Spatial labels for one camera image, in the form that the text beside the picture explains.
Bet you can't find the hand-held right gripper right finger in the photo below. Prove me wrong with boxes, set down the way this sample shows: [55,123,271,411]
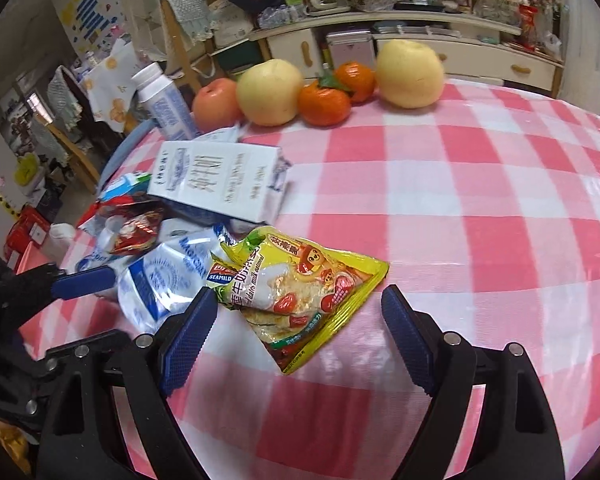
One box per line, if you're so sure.
[381,284,567,480]

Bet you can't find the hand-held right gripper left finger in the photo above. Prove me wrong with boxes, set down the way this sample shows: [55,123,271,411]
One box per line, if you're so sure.
[34,286,219,480]

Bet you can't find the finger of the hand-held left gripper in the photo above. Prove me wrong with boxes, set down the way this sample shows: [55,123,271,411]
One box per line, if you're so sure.
[0,262,117,332]
[0,355,56,428]

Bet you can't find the blue white plastic pouch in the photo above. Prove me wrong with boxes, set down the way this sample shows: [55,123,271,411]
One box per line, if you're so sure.
[115,224,238,333]

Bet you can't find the red snack wrapper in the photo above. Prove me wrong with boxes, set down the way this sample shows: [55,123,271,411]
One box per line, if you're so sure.
[92,199,167,256]

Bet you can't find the blue green white packet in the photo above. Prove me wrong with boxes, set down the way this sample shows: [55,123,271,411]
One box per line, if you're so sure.
[100,172,151,203]

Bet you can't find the yellow oatmeal packet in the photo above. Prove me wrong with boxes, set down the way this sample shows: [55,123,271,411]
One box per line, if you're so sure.
[206,226,390,376]

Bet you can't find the white milk carton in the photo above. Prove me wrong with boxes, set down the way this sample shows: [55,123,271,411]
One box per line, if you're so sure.
[146,140,292,224]

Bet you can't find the white cushion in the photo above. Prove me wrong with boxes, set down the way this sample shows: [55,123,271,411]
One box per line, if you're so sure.
[47,223,77,258]

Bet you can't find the red gift box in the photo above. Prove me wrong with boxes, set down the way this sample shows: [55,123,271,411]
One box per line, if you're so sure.
[5,207,51,253]

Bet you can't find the yellow bag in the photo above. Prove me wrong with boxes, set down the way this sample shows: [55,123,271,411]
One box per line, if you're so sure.
[14,152,41,186]

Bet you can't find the light wooden chair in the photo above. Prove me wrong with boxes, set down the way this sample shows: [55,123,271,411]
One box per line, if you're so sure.
[27,110,101,193]

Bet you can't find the pink checked tablecloth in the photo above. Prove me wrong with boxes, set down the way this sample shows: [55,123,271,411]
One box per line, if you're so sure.
[17,77,600,480]

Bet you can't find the blue cushion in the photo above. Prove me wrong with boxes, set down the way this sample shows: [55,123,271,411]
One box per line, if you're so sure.
[107,120,156,171]

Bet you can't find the white milk bottle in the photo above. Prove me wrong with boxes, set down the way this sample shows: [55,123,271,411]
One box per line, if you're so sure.
[131,62,197,142]

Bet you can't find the dining table with orange-print cloth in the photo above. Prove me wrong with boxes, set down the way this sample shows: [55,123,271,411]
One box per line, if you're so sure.
[87,42,151,133]

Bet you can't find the red apple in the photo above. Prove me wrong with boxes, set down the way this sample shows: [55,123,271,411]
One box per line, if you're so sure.
[191,78,243,133]

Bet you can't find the orange tangerine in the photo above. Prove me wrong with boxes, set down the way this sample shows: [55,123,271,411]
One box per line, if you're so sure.
[298,82,352,127]
[332,61,377,104]

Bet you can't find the yellow pear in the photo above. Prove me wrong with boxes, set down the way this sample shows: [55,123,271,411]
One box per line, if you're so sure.
[375,38,445,109]
[236,59,305,127]

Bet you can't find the cream television cabinet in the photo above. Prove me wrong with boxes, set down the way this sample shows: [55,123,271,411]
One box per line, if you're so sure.
[252,7,566,101]

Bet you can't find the silver metal case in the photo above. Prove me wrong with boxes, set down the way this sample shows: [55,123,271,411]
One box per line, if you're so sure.
[325,30,376,68]

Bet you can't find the wooden chair with lace cover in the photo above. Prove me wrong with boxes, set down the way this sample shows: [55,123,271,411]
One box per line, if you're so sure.
[159,0,216,96]

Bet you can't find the white paper bag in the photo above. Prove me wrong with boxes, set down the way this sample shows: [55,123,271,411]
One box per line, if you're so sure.
[212,2,255,47]

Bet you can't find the pack of small bottles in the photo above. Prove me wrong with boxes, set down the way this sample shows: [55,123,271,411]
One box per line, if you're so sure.
[257,5,306,28]

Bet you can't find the red packet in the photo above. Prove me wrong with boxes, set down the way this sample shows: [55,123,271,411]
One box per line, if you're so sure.
[519,4,541,48]

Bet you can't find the wall chart with blue strips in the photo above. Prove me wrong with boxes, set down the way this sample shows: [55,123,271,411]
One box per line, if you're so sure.
[55,0,126,56]

